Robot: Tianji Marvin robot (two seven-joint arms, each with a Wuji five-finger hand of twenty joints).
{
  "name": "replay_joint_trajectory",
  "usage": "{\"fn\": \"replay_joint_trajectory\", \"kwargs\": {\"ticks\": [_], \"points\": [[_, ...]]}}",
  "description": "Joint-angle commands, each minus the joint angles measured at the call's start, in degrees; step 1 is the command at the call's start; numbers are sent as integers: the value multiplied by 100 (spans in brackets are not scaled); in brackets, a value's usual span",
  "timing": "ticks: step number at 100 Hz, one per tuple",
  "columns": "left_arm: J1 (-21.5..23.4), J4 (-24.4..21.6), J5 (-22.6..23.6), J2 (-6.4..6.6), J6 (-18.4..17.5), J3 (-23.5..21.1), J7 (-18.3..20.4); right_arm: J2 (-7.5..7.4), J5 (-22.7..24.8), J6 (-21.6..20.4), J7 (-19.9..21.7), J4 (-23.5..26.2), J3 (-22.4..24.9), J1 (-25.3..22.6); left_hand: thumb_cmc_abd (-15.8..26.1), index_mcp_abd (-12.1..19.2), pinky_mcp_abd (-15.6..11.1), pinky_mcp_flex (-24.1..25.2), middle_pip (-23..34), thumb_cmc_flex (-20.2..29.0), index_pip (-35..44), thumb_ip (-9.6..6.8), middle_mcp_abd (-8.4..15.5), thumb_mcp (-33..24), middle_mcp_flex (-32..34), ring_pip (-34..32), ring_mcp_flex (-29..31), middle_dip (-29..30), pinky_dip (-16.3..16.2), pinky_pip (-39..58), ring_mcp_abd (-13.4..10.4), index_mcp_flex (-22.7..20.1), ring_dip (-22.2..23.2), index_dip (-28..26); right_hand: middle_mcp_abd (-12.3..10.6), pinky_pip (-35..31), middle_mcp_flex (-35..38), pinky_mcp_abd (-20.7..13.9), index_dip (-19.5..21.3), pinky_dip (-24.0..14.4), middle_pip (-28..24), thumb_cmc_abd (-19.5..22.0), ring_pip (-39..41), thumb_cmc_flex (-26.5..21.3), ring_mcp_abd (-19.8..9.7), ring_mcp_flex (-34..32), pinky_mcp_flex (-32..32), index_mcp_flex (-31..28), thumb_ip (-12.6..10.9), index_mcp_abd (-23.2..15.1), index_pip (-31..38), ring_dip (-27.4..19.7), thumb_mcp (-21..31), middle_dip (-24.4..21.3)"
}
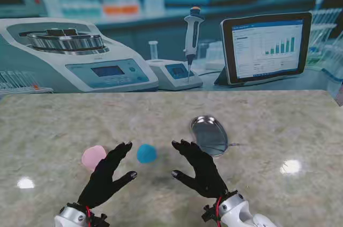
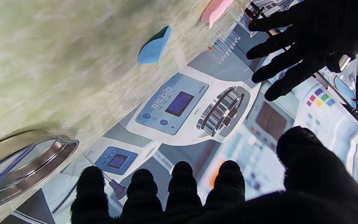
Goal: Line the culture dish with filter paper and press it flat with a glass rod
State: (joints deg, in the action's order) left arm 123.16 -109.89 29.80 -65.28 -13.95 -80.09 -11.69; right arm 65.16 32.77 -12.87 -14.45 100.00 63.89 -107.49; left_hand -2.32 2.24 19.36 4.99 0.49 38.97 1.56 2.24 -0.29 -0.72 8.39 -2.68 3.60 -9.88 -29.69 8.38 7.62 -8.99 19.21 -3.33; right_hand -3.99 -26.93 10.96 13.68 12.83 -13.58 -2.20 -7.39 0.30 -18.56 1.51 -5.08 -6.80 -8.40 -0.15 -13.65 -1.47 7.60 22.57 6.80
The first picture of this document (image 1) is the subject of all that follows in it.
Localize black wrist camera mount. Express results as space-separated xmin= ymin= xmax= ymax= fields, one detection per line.
xmin=87 ymin=209 xmax=110 ymax=227
xmin=202 ymin=204 xmax=220 ymax=223

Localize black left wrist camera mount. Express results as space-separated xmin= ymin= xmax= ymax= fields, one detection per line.
xmin=87 ymin=209 xmax=110 ymax=227

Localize printed laboratory backdrop banner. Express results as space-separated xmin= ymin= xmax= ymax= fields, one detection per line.
xmin=0 ymin=0 xmax=343 ymax=96

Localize red wrist cable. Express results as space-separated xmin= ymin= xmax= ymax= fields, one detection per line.
xmin=85 ymin=205 xmax=93 ymax=227
xmin=217 ymin=196 xmax=223 ymax=225

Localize red right wrist cable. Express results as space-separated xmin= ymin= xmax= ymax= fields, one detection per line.
xmin=217 ymin=196 xmax=223 ymax=225

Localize kidney-shaped steel tray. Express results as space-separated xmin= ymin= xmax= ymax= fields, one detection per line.
xmin=190 ymin=115 xmax=229 ymax=157

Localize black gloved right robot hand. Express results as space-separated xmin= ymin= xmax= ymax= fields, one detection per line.
xmin=170 ymin=138 xmax=231 ymax=200

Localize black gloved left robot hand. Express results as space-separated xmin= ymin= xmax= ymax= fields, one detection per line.
xmin=77 ymin=141 xmax=138 ymax=209

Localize blue round dish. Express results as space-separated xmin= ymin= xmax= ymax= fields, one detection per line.
xmin=81 ymin=147 xmax=108 ymax=172
xmin=136 ymin=143 xmax=158 ymax=164

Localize red left wrist cable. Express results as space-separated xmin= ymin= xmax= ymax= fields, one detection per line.
xmin=85 ymin=205 xmax=93 ymax=227

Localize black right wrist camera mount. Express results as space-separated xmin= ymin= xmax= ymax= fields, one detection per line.
xmin=202 ymin=204 xmax=220 ymax=223

